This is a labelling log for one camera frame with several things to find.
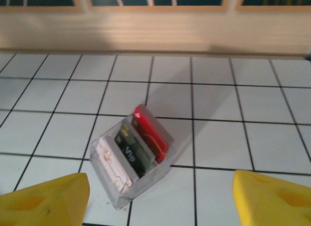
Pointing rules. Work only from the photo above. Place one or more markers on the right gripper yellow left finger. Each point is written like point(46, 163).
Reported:
point(43, 204)

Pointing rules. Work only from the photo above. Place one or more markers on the red and clear object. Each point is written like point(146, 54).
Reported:
point(150, 136)

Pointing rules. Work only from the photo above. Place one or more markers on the white credit card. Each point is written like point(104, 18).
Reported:
point(111, 165)

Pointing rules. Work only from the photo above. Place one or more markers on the clear acrylic card stand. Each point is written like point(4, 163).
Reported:
point(148, 181)

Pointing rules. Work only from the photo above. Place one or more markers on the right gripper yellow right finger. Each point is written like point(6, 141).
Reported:
point(274, 201)

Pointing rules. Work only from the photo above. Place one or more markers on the black VIP card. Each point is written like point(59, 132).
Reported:
point(132, 153)

